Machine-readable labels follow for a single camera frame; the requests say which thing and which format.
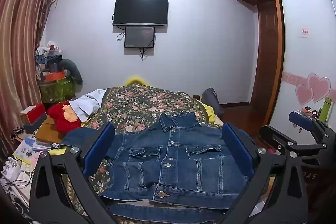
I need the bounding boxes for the red plush toy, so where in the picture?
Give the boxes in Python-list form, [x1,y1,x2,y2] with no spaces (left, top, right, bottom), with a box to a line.
[47,101,82,134]

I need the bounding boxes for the grey bag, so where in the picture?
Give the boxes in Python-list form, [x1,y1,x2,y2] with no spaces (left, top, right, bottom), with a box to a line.
[201,88,224,117]

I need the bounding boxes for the blue denim jacket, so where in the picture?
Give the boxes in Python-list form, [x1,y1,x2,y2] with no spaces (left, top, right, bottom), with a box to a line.
[58,112,256,217]

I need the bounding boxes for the green bottle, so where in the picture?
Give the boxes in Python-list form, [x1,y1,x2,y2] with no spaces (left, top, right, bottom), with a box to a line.
[319,97,332,122]

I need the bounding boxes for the dark grey neck pillow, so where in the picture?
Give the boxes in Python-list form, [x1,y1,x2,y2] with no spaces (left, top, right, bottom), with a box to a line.
[59,59,83,86]

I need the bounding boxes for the dark grey box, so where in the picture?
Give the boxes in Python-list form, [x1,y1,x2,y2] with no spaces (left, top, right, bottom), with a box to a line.
[23,112,48,134]

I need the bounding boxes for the small black wall monitor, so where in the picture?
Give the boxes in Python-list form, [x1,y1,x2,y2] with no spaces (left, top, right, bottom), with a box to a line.
[124,26,156,48]

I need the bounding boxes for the wooden bedside cabinet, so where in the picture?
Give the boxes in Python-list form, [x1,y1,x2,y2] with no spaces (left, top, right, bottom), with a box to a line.
[34,116,67,144]

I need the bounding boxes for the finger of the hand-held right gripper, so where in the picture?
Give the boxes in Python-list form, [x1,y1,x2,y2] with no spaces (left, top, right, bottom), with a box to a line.
[288,111,336,148]
[259,125,327,159]

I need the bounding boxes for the yellow cushion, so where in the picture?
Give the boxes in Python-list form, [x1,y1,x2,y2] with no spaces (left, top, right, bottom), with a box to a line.
[125,75,148,86]

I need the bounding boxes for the green patterned box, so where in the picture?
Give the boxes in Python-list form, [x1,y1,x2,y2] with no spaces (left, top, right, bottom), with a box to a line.
[39,74,77,104]

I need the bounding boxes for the floral bed blanket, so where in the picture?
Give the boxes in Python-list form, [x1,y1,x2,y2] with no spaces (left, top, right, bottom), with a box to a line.
[63,83,229,216]

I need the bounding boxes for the orange box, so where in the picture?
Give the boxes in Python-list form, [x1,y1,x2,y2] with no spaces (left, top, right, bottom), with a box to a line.
[43,72,66,83]

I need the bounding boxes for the striped brown curtain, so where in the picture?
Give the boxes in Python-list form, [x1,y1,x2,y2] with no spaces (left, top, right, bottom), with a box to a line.
[0,0,60,135]

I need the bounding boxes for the black wall television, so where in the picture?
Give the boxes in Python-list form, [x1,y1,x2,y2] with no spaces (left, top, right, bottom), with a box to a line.
[112,0,169,27]

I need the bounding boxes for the white sliding wardrobe door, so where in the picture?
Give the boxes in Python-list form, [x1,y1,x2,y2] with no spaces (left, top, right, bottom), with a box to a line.
[270,0,336,132]

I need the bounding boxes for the red box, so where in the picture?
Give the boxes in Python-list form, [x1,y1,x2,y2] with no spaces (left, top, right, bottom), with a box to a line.
[20,103,48,123]

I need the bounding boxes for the yellow bedsheet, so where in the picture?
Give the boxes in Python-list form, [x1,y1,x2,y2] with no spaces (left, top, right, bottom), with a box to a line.
[202,105,224,125]

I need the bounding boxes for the pale blue cloth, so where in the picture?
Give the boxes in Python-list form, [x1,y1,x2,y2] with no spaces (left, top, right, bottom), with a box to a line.
[70,89,107,123]

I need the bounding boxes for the pile of clothes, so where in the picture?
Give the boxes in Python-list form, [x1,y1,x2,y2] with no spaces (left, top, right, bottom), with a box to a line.
[35,40,64,75]

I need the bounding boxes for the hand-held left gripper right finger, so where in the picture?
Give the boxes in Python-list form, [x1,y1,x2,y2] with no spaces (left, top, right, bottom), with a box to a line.
[222,122,309,224]

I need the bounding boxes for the stack of printed booklets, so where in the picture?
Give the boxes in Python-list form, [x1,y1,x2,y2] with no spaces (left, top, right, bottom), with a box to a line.
[13,135,51,163]

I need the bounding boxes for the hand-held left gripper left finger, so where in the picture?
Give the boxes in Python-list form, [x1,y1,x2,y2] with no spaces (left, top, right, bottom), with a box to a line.
[29,122,124,224]

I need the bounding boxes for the brown wooden wardrobe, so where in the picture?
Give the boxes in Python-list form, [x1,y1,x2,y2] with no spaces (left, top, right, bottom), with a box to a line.
[226,0,322,123]

